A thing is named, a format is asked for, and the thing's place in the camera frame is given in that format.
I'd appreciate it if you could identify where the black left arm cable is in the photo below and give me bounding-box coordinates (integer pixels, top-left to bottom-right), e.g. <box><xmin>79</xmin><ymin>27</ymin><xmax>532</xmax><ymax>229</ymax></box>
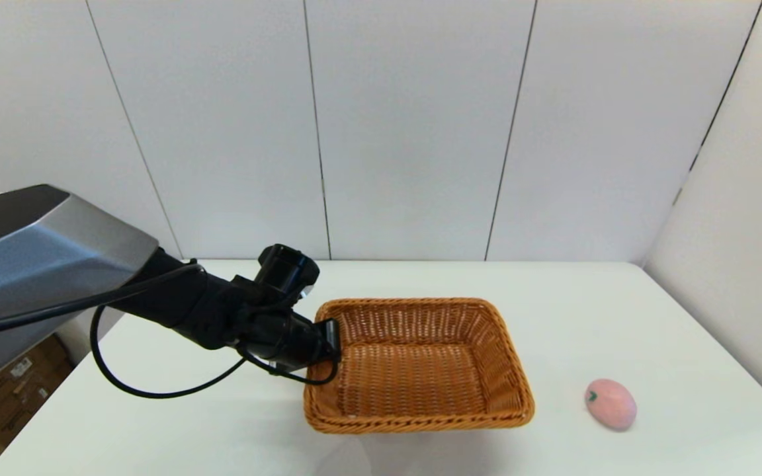
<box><xmin>0</xmin><ymin>263</ymin><xmax>342</xmax><ymax>400</ymax></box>

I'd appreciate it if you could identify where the orange wicker basket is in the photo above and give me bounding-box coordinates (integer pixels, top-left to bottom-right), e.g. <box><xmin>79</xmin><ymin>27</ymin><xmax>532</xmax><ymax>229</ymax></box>
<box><xmin>303</xmin><ymin>297</ymin><xmax>535</xmax><ymax>435</ymax></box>

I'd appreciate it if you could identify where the pink peach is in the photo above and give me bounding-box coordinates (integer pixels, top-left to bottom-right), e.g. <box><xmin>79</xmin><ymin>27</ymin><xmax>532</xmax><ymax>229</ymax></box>
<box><xmin>585</xmin><ymin>378</ymin><xmax>638</xmax><ymax>432</ymax></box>

